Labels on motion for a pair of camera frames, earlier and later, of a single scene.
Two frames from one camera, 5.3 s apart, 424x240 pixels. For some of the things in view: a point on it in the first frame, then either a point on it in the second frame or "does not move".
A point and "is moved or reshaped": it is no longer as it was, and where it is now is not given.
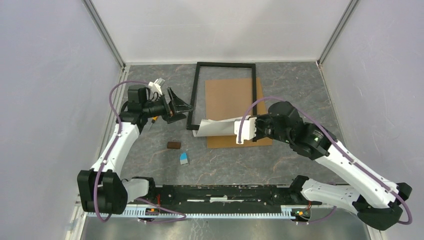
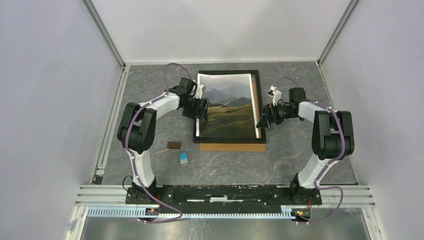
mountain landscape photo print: [209, 127] is moved or reshaped
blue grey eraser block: [183, 158] does not move
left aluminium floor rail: [115, 106] does not move
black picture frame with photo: [190, 126] to [235, 103]
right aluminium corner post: [351, 5] does not move
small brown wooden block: [174, 145] does not move
